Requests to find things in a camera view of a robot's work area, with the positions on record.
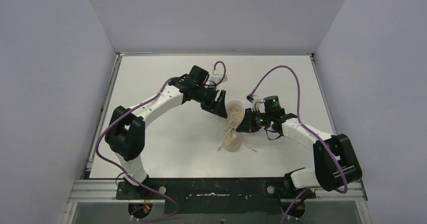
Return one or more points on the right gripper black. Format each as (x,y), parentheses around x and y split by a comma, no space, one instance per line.
(248,121)

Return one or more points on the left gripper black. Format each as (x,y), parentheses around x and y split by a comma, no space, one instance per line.
(217,107)

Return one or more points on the cream shoelace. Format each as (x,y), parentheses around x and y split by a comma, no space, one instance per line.
(232,139)

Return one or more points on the beige lace sneaker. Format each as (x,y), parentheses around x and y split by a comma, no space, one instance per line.
(235,106)

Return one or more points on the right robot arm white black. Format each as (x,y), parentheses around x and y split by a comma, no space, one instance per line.
(335,162)

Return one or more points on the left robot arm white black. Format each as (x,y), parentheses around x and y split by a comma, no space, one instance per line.
(125,134)

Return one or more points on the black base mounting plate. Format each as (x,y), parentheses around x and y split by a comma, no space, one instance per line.
(271,195)

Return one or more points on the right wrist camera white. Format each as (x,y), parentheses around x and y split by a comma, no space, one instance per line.
(253,98)

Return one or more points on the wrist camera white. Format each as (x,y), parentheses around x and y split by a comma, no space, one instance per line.
(218,78)
(253,98)

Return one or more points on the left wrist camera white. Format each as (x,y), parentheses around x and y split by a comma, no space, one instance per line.
(218,78)

